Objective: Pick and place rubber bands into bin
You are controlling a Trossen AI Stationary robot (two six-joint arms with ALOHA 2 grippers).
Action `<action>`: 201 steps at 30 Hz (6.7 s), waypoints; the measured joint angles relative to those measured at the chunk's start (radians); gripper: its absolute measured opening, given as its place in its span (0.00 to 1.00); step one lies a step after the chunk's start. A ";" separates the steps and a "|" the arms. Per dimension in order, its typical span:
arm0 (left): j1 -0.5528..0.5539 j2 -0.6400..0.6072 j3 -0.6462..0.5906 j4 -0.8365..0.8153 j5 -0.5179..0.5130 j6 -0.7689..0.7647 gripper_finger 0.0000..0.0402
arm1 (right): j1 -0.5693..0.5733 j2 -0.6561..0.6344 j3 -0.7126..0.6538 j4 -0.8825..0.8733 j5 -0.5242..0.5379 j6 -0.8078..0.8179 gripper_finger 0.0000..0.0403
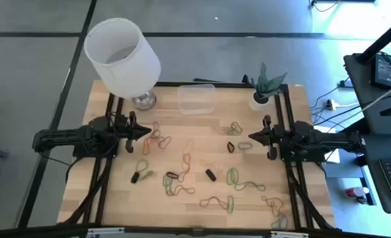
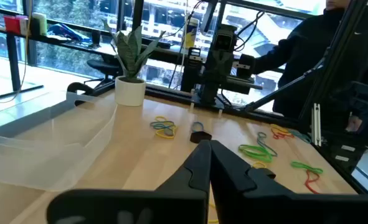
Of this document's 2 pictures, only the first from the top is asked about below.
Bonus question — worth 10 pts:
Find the black pole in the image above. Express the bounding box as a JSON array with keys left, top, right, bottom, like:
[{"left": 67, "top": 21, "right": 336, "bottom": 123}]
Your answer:
[{"left": 355, "top": 15, "right": 391, "bottom": 65}]

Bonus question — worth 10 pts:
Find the black aluminium frame rail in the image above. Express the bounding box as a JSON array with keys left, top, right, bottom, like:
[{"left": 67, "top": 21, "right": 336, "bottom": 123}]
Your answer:
[
  {"left": 82, "top": 93, "right": 115, "bottom": 226},
  {"left": 155, "top": 81, "right": 288, "bottom": 89},
  {"left": 274, "top": 85, "right": 302, "bottom": 229},
  {"left": 282, "top": 84, "right": 315, "bottom": 229},
  {"left": 95, "top": 95, "right": 125, "bottom": 226},
  {"left": 0, "top": 223, "right": 391, "bottom": 238}
]

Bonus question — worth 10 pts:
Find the black power box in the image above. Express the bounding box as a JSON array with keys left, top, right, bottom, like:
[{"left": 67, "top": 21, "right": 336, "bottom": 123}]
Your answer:
[{"left": 370, "top": 54, "right": 391, "bottom": 89}]

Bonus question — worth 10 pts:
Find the snake plant in white pot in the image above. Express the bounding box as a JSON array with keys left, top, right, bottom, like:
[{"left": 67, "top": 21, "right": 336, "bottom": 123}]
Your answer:
[{"left": 249, "top": 62, "right": 288, "bottom": 112}]

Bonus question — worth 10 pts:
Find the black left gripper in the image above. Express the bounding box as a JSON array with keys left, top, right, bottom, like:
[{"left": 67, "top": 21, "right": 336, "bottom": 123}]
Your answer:
[{"left": 115, "top": 110, "right": 152, "bottom": 153}]

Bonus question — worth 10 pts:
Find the red rubber band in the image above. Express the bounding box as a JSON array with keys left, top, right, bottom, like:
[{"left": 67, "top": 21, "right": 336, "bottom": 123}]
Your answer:
[
  {"left": 142, "top": 130, "right": 161, "bottom": 155},
  {"left": 157, "top": 134, "right": 172, "bottom": 150},
  {"left": 261, "top": 195, "right": 284, "bottom": 218},
  {"left": 177, "top": 153, "right": 192, "bottom": 183},
  {"left": 199, "top": 196, "right": 230, "bottom": 210},
  {"left": 169, "top": 184, "right": 196, "bottom": 196}
]

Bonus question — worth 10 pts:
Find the black desk with keyboard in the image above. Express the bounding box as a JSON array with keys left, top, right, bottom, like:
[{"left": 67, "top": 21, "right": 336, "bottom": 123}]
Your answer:
[{"left": 359, "top": 134, "right": 391, "bottom": 215}]

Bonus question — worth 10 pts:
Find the black diagonal frame brace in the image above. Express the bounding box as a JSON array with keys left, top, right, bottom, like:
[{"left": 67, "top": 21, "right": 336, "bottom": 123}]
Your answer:
[
  {"left": 289, "top": 171, "right": 341, "bottom": 231},
  {"left": 61, "top": 171, "right": 109, "bottom": 227}
]

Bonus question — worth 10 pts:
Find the white cable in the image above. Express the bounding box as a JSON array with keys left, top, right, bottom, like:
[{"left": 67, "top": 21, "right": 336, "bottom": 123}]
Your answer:
[{"left": 360, "top": 79, "right": 391, "bottom": 113}]

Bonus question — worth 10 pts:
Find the white power strip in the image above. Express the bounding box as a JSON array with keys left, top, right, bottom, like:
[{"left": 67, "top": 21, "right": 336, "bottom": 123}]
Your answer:
[{"left": 325, "top": 99, "right": 360, "bottom": 112}]

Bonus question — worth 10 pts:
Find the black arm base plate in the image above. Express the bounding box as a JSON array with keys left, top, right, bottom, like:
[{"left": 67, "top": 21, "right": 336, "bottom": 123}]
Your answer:
[
  {"left": 71, "top": 132, "right": 119, "bottom": 159},
  {"left": 279, "top": 137, "right": 327, "bottom": 163}
]

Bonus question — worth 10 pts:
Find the table lamp with white shade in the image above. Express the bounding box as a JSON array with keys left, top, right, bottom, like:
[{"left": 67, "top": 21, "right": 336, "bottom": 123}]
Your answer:
[{"left": 83, "top": 17, "right": 161, "bottom": 112}]

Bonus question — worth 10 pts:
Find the red and white bottle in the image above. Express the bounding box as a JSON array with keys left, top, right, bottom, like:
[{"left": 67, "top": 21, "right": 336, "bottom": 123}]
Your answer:
[{"left": 344, "top": 186, "right": 370, "bottom": 199}]

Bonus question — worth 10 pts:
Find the clear plastic bin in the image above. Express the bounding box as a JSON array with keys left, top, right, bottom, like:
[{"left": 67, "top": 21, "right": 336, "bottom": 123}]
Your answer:
[{"left": 177, "top": 83, "right": 217, "bottom": 116}]

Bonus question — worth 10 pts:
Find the wide green rubber band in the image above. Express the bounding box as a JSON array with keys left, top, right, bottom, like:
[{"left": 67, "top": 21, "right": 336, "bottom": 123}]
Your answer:
[{"left": 163, "top": 177, "right": 175, "bottom": 197}]

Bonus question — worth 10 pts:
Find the silver frame bracket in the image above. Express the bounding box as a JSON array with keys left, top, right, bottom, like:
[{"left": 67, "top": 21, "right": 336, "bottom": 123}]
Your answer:
[
  {"left": 86, "top": 227, "right": 126, "bottom": 236},
  {"left": 269, "top": 230, "right": 310, "bottom": 238}
]

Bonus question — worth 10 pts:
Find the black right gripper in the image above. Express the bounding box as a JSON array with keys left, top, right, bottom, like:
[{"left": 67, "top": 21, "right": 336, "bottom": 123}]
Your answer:
[{"left": 247, "top": 115, "right": 284, "bottom": 161}]

